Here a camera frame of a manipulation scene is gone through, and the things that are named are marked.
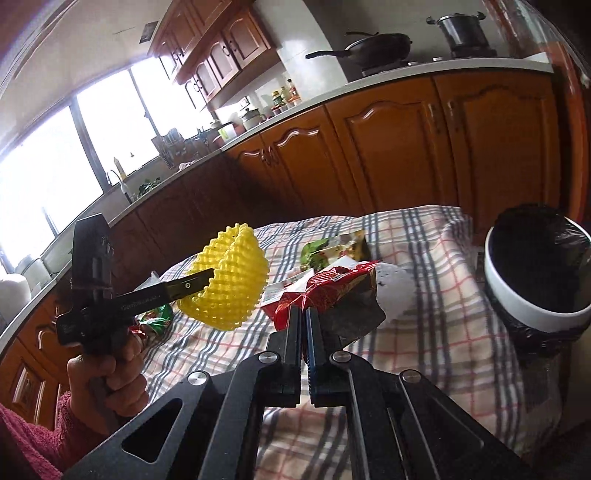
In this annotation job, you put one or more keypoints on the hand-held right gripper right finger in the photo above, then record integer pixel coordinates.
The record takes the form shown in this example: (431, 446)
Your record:
(314, 330)

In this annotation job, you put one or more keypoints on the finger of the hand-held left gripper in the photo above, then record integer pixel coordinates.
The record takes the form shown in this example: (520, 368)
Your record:
(184, 286)

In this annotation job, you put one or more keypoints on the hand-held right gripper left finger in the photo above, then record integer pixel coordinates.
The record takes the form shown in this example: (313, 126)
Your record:
(295, 325)

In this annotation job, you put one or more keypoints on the green and red shiny wrapper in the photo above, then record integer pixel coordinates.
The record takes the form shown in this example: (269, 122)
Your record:
(157, 323)

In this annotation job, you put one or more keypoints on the yellow foam fruit net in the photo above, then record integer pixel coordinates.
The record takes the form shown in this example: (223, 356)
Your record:
(235, 277)

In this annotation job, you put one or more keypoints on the red snack wrapper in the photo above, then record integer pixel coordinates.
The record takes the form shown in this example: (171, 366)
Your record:
(332, 281)

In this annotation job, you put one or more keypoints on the white bin with black bag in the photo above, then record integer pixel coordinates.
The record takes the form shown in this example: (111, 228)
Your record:
(531, 295)

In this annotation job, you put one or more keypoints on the person's left forearm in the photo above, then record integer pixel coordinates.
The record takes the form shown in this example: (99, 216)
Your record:
(32, 443)

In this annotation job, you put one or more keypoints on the person's left hand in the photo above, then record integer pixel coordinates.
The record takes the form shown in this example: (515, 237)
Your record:
(124, 387)

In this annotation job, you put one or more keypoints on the white kitchen appliance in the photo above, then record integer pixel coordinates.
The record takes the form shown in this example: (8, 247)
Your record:
(16, 290)

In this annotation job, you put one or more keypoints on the green snack bag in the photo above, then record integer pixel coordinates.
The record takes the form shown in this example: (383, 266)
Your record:
(332, 249)

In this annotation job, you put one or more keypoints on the white foam fruit net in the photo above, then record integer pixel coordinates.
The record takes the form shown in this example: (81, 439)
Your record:
(397, 290)

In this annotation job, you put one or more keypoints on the sink faucet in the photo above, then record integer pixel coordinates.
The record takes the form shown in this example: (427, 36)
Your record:
(122, 187)

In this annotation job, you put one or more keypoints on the leafy greens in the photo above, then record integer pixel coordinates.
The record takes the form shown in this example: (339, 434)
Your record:
(148, 185)

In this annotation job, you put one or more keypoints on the kitchen window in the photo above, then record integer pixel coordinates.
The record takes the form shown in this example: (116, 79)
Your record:
(46, 175)

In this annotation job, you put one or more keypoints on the plaid tablecloth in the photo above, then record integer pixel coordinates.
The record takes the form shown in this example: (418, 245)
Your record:
(452, 332)

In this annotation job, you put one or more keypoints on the utensil rack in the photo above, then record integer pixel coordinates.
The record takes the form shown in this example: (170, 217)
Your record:
(168, 147)

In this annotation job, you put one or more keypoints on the white ceramic jar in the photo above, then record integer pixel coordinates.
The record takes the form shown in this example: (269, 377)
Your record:
(250, 119)

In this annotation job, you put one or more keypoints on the wooden lower cabinets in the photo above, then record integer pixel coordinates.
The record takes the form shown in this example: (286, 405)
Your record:
(392, 147)

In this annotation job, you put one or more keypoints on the wooden cabinets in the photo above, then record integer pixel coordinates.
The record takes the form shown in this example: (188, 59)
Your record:
(217, 50)
(392, 147)

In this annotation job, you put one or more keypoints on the row of condiment bottles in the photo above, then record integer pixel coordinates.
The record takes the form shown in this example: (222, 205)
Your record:
(285, 97)

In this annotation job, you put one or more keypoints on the white kitchen countertop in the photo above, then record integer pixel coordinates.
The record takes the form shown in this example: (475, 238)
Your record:
(323, 99)

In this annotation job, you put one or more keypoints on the wooden upper cabinets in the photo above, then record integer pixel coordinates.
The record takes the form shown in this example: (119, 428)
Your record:
(217, 50)

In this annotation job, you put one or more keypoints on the black wok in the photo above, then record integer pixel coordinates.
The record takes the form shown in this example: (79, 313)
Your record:
(378, 48)

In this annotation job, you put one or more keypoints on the gas stove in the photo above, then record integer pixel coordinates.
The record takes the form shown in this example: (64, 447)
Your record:
(429, 60)

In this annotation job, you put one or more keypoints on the dark cooking pot with lid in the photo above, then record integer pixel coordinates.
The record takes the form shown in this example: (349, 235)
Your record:
(461, 34)

